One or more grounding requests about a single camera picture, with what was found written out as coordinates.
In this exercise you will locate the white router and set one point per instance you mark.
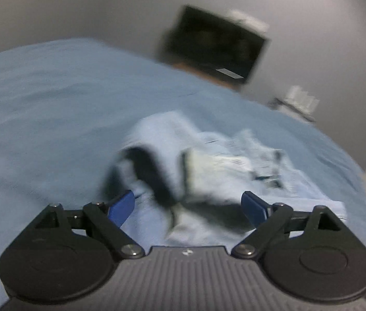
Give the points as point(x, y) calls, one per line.
point(301, 97)

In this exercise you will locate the wooden television stand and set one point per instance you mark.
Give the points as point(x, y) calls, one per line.
point(202, 74)

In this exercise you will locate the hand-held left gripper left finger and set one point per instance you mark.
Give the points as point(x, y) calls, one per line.
point(122, 206)

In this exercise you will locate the blue denim jacket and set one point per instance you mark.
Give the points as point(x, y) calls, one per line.
point(215, 171)

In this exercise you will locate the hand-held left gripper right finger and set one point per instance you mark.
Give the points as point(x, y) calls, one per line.
point(252, 206)

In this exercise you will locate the black television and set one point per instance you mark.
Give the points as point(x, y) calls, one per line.
point(217, 43)

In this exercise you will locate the blue fleece blanket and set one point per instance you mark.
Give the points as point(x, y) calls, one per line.
point(56, 110)

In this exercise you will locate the small side table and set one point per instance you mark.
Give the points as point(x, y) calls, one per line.
point(294, 111)

